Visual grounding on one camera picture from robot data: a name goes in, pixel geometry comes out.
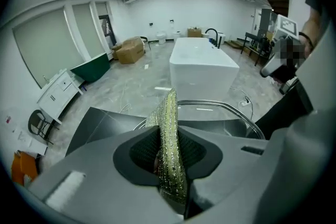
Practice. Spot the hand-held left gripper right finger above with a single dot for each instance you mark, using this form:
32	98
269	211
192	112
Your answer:
231	162

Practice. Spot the black bathtub faucet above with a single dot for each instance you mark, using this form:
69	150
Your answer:
217	39

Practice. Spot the person's black shirt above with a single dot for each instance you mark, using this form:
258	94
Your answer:
315	0

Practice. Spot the white water dispenser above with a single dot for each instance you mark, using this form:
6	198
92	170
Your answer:
23	139

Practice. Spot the cleaning cloth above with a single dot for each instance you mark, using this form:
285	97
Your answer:
172	112

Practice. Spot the black topped sink cabinet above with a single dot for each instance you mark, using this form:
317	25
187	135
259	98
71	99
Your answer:
105	123

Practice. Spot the person's black trousers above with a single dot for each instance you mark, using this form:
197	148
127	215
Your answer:
283	110

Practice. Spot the narrow grey window blind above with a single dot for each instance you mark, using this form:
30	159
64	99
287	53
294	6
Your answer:
102	9

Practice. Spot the person's right forearm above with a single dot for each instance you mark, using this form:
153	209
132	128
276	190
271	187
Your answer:
312	23

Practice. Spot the black wrist band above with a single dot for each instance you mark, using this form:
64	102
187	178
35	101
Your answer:
305	38

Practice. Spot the black wicker chair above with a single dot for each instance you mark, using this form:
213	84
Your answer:
33	123

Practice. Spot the green bathtub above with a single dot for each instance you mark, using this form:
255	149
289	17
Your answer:
92	69

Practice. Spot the large cardboard box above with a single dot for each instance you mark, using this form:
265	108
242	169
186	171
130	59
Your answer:
128	52

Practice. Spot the glass pot lid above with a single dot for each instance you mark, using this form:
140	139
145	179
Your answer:
215	112

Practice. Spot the dark wooden chair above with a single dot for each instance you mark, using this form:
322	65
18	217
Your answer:
145	38

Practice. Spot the small cardboard box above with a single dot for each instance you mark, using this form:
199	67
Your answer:
194	32

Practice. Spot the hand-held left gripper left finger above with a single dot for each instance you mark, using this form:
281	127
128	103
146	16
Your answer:
94	178

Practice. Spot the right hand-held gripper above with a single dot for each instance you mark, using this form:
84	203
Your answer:
287	27

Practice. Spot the wide grey window blind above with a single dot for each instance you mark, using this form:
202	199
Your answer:
44	47

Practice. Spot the white toilet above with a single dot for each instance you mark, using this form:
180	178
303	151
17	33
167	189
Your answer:
177	35
161	37

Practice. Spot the white vanity cabinet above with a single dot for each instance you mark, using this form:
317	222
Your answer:
57	91

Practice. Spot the black metal table frame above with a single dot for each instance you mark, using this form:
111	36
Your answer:
246	34

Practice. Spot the orange sofa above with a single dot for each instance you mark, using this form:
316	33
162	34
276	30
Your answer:
22	168

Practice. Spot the black framed door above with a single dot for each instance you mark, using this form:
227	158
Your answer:
107	31

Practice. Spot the white bathtub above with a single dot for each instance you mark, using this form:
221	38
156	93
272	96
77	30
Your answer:
199	70

